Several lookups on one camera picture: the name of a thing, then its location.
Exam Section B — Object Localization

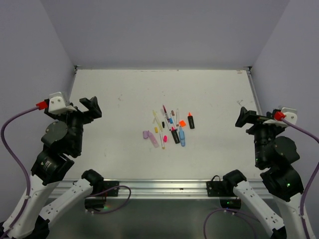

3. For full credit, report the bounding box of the lilac highlighter body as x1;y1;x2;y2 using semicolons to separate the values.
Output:
148;131;159;148

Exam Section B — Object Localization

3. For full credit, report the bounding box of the white yellow marker pen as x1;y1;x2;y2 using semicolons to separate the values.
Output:
159;130;165;149

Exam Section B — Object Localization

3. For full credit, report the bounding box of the purple cable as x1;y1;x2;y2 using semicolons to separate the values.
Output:
273;111;319;239
0;99;49;239

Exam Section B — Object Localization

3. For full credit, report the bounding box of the thin yellow pen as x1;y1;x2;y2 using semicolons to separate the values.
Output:
153;110;162;131

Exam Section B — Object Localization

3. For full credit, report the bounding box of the black pink highlighter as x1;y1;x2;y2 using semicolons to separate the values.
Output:
171;126;180;144

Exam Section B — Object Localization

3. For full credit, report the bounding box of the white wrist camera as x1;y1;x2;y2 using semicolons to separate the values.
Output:
48;92;77;115
263;107;298;127

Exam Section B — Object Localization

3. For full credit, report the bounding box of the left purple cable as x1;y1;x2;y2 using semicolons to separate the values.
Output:
0;99;49;239

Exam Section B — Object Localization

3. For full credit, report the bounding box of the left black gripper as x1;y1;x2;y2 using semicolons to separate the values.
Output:
45;95;101;153

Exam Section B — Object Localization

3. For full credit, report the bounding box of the blue translucent highlighter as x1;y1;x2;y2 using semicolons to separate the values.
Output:
179;126;185;147

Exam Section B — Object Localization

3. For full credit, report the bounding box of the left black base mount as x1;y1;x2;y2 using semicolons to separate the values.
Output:
101;181;120;197

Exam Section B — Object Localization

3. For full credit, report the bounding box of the lilac highlighter cap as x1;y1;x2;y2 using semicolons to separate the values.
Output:
143;130;149;139

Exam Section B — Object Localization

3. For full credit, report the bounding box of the black orange highlighter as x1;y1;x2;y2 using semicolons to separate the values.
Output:
187;112;195;129

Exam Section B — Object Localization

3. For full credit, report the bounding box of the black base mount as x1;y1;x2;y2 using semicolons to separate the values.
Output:
101;181;120;197
206;175;235;197

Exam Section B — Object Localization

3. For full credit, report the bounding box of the aluminium rail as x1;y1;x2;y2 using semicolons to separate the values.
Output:
49;178;275;200

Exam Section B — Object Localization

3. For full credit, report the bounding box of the thin pink pencil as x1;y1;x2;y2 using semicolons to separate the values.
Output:
162;105;169;122

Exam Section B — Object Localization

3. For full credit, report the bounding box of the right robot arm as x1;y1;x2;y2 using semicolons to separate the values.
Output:
222;107;316;239

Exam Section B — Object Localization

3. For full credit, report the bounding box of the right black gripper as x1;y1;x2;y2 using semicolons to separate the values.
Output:
235;105;284;164

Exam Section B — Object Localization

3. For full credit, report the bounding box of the black cap white pen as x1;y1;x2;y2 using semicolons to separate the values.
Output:
166;119;171;131

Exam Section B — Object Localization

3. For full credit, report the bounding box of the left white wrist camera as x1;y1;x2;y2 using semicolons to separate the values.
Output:
48;92;77;115

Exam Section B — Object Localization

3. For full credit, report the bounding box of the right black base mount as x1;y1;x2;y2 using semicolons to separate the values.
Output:
206;175;235;197

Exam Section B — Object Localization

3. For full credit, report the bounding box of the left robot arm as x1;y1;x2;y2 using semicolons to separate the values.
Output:
0;92;104;239

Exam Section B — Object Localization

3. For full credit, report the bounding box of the orange highlighter cap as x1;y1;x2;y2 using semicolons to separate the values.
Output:
179;120;186;127

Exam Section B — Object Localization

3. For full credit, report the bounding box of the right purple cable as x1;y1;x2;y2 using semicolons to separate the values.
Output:
273;111;319;239

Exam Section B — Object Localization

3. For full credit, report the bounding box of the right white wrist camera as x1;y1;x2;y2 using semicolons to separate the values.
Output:
263;107;298;127

